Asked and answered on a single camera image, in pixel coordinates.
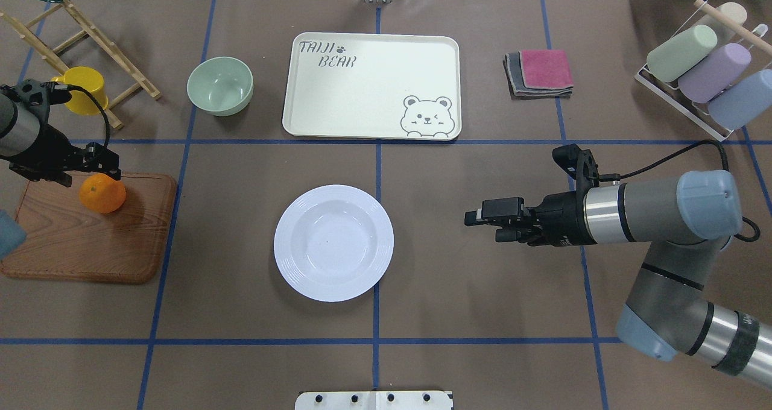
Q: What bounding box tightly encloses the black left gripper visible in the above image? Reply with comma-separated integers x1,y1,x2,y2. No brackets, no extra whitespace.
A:
8,125,122,188

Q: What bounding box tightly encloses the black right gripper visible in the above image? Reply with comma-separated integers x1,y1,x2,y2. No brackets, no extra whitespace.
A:
464,191,593,246

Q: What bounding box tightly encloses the orange fruit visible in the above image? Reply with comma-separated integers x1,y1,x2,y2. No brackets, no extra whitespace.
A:
79,173,127,214

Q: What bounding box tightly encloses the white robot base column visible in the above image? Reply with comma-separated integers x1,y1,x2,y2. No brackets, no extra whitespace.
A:
294,390,455,409

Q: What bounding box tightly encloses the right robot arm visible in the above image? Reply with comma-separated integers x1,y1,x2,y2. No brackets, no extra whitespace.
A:
464,170,770,388

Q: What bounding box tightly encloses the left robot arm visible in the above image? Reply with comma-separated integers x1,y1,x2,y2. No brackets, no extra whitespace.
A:
2,85,121,188

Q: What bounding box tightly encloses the cream bear tray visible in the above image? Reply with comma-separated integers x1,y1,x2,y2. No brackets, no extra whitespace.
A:
282,33,461,141

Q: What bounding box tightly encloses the yellow mug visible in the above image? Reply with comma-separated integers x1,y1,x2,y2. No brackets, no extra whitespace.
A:
51,66,110,117

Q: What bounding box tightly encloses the wooden cutting board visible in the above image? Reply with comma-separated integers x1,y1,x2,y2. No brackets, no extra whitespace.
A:
2,172,177,284

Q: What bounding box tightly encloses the wooden cup rack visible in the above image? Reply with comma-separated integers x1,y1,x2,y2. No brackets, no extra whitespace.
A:
1,0,162,130

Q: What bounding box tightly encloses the green ceramic bowl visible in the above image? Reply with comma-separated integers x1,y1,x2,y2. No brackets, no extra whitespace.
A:
186,57,254,117

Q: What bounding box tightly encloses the grey cloth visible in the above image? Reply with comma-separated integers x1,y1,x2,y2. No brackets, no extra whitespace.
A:
504,51,574,98

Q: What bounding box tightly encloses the pink cloth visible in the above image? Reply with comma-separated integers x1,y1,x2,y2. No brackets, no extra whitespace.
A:
519,49,574,90

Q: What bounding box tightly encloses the white round plate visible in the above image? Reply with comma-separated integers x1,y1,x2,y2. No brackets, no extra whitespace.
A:
273,184,394,303

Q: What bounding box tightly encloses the green tumbler cup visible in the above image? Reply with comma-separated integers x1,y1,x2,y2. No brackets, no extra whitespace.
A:
646,25,718,83

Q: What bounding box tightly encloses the purple tumbler cup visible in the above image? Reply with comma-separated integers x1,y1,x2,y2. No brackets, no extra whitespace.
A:
678,43,751,103

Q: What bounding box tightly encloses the blue tumbler cup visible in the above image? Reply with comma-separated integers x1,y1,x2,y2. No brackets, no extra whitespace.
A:
708,69,771,130

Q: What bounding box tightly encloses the beige tumbler cup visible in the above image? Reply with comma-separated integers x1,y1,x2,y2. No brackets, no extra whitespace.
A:
717,2,748,27

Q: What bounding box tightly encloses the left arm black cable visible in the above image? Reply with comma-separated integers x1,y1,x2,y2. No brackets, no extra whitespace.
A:
51,84,111,151

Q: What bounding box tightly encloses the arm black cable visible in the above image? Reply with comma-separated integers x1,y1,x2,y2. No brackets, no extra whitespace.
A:
51,84,111,151
597,140,762,243

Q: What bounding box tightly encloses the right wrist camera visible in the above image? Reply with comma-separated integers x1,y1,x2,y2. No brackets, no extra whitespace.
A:
551,143,600,191

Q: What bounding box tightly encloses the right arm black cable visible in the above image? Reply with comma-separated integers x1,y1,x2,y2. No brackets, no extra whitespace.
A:
597,140,762,243

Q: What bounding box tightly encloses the white wire cup rack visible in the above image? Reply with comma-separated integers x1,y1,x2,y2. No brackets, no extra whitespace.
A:
635,0,770,140

